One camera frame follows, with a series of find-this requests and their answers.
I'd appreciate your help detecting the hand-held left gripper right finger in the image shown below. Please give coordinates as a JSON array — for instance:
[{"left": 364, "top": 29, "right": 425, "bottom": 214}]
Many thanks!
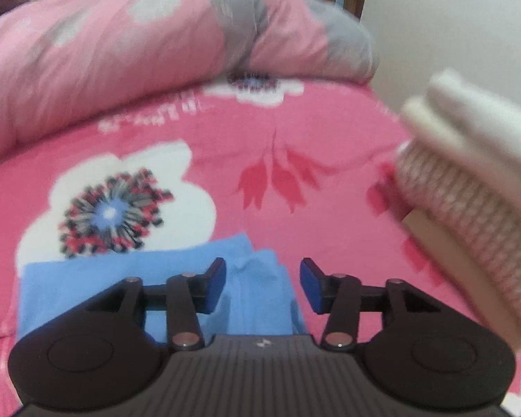
[{"left": 299, "top": 257, "right": 442, "bottom": 352}]

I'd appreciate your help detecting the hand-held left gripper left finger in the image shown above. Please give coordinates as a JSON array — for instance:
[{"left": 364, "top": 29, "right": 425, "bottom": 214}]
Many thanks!
[{"left": 84, "top": 257, "right": 228, "bottom": 352}]

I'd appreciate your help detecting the blue shirt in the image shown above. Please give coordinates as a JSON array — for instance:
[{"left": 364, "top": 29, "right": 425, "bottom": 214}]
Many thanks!
[{"left": 17, "top": 232, "right": 307, "bottom": 345}]

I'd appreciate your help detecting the white fluffy garment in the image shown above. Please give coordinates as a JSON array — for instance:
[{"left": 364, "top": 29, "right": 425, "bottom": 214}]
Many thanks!
[{"left": 395, "top": 68, "right": 521, "bottom": 351}]

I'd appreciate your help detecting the pink floral blanket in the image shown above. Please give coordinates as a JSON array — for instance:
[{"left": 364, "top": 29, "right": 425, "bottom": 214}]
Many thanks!
[{"left": 0, "top": 74, "right": 521, "bottom": 417}]

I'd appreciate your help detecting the pink and grey quilt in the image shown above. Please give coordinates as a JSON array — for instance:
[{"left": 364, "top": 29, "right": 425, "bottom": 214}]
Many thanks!
[{"left": 0, "top": 0, "right": 380, "bottom": 162}]

